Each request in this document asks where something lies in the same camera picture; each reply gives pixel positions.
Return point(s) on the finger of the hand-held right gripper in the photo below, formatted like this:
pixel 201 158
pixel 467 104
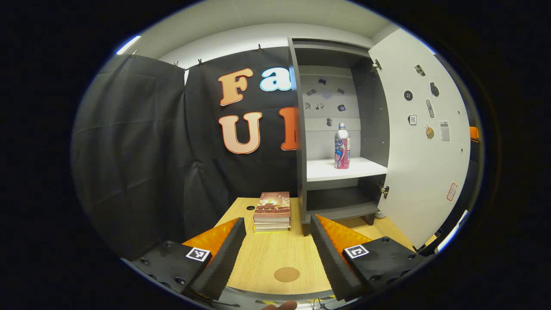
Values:
pixel 474 134

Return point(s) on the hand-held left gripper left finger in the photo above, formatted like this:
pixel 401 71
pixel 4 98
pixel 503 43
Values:
pixel 224 258

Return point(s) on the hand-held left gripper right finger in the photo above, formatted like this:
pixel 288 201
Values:
pixel 331 262

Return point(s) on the round brown coaster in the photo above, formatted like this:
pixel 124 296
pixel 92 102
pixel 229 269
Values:
pixel 286 274

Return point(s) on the beige cabinet door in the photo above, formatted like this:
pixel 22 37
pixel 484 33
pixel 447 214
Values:
pixel 413 172

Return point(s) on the silver pink bottle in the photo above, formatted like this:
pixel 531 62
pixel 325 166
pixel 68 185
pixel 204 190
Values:
pixel 342 148

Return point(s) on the metal door hinge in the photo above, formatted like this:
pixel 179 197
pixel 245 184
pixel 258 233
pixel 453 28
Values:
pixel 384 190
pixel 377 65

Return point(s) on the white cabinet shelf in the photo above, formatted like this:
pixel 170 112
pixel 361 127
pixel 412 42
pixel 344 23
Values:
pixel 340 171

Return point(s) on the small white object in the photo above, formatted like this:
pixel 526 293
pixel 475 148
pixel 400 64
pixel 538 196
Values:
pixel 379 214

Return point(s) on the brown cover book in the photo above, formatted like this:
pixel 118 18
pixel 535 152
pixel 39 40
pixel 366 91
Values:
pixel 273 204

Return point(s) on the ceiling light panel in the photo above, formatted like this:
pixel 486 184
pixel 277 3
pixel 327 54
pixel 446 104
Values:
pixel 128 44

